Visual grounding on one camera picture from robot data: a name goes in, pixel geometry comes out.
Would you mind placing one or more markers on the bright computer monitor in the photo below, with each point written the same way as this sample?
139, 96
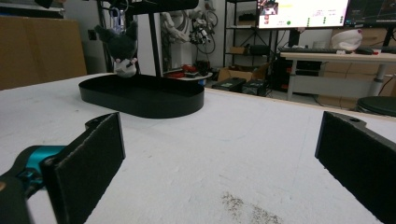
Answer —
303, 14

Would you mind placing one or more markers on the silver metal carabiner clip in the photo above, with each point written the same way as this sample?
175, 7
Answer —
115, 18

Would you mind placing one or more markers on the black keyboard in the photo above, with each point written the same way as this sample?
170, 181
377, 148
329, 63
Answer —
306, 50

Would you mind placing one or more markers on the white-legged desk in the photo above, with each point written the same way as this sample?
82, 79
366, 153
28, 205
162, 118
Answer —
342, 67

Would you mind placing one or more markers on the black and pink plush doll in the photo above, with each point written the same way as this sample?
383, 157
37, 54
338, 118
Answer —
121, 46

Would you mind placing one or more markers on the black stand with tray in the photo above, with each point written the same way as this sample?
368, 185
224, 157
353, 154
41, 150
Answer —
143, 96

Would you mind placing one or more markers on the black computer tower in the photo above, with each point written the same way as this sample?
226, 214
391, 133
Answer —
229, 84
255, 87

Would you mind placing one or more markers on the white foam mat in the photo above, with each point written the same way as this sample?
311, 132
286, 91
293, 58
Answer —
199, 161

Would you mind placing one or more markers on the round black stool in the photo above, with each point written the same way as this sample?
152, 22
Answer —
378, 105

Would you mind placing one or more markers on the white cap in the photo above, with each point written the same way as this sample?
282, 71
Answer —
346, 39

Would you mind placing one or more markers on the brown cardboard panel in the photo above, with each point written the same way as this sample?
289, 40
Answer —
40, 53

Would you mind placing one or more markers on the black shelf rack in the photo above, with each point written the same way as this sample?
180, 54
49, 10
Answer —
243, 34

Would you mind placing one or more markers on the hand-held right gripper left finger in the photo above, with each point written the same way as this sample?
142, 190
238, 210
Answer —
84, 168

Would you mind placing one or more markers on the round white table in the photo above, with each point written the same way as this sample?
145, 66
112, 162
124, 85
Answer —
190, 76

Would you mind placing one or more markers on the black computer under desk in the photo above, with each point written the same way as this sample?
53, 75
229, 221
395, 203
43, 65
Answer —
299, 73

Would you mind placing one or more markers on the dark computer monitor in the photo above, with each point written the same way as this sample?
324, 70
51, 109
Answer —
372, 12

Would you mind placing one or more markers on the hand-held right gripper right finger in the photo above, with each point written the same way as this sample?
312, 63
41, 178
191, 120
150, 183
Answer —
361, 158

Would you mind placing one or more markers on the cardboard boxes under desk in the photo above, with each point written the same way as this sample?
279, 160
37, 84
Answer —
348, 81

